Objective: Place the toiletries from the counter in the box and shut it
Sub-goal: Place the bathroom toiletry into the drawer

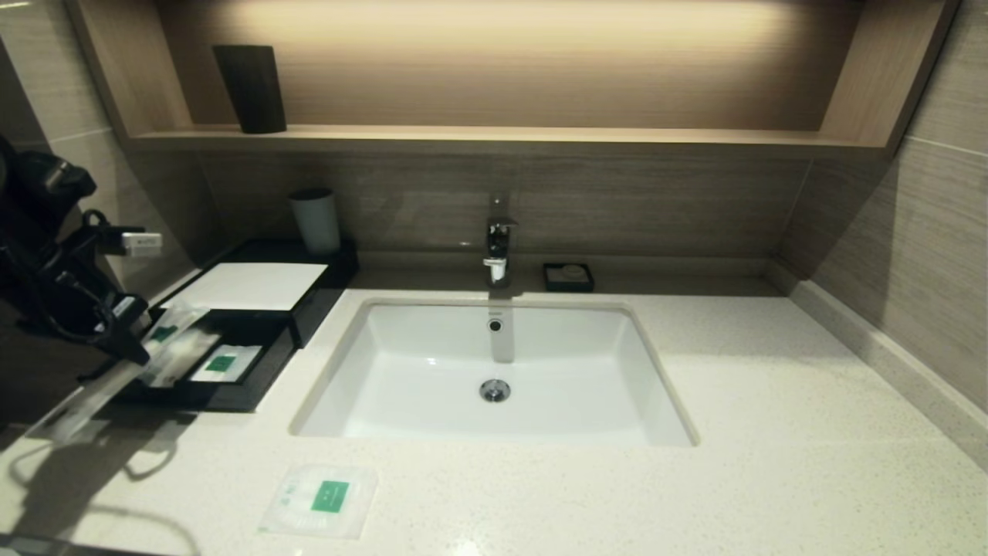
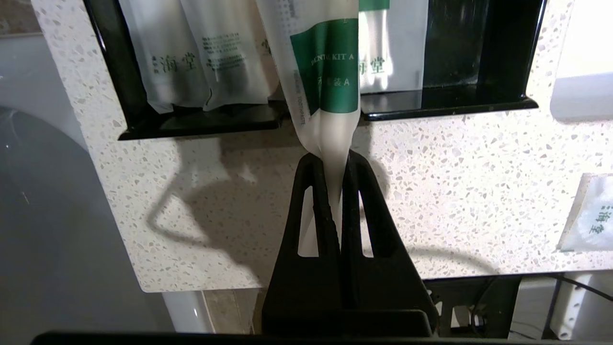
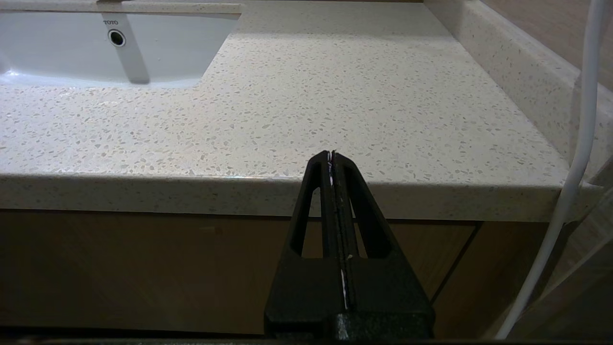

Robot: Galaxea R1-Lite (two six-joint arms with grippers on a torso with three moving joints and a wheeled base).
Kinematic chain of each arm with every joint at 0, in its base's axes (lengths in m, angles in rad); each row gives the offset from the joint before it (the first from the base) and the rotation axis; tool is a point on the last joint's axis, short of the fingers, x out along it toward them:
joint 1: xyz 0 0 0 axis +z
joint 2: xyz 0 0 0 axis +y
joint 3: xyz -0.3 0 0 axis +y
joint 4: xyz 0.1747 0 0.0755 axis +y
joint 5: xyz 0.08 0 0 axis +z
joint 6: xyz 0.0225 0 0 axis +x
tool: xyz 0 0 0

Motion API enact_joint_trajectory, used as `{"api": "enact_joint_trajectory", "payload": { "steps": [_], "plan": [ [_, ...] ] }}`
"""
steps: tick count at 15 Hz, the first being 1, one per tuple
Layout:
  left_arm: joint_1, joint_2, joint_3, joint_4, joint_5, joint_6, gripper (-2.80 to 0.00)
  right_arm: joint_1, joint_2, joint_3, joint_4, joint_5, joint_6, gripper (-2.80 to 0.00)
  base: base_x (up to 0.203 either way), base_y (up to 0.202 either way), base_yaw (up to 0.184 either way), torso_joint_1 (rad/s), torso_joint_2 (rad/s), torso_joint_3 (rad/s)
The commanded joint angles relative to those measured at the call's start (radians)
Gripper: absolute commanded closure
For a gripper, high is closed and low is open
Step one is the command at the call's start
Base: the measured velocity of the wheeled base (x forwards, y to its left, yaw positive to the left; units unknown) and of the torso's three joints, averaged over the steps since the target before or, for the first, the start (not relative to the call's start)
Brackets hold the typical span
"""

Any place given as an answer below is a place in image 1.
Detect square frosted packet green label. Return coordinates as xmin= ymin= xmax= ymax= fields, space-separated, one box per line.
xmin=259 ymin=462 xmax=379 ymax=539

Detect frosted vanity kit packet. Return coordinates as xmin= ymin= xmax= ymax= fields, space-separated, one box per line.
xmin=189 ymin=344 xmax=264 ymax=385

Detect chrome faucet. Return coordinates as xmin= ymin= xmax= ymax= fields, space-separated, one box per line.
xmin=483 ymin=195 xmax=519 ymax=289

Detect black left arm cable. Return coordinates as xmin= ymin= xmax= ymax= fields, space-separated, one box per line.
xmin=0 ymin=208 xmax=124 ymax=344

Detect wooden wall shelf niche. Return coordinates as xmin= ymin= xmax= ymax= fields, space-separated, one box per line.
xmin=66 ymin=0 xmax=962 ymax=161

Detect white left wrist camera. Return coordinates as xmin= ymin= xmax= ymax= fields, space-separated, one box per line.
xmin=120 ymin=232 xmax=165 ymax=258

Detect white ceramic sink basin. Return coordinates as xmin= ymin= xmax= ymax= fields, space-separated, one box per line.
xmin=290 ymin=297 xmax=700 ymax=449

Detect frosted packet green characters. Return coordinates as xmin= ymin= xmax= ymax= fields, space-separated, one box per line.
xmin=143 ymin=332 xmax=222 ymax=387

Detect black soap dish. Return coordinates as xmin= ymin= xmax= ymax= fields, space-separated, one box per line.
xmin=543 ymin=263 xmax=595 ymax=293

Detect black box white ribbed top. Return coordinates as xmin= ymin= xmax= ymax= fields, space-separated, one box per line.
xmin=151 ymin=238 xmax=360 ymax=350

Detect long frosted toothbrush packet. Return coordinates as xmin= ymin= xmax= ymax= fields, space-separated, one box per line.
xmin=25 ymin=305 xmax=211 ymax=442

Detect pale grey cup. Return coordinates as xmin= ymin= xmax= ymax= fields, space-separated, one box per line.
xmin=290 ymin=188 xmax=342 ymax=257

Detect dark tapered cup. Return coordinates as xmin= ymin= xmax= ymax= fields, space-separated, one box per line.
xmin=212 ymin=45 xmax=288 ymax=135

